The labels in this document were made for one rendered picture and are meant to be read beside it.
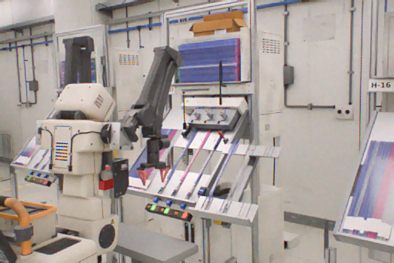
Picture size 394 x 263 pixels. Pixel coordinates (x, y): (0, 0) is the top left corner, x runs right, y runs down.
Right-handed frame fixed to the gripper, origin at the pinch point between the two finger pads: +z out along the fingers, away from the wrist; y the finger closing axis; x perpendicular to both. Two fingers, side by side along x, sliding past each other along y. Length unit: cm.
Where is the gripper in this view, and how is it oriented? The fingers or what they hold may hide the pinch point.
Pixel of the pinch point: (153, 182)
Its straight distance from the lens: 191.7
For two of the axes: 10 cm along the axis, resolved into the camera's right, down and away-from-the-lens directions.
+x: 5.9, 0.8, -8.1
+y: -8.1, 0.7, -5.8
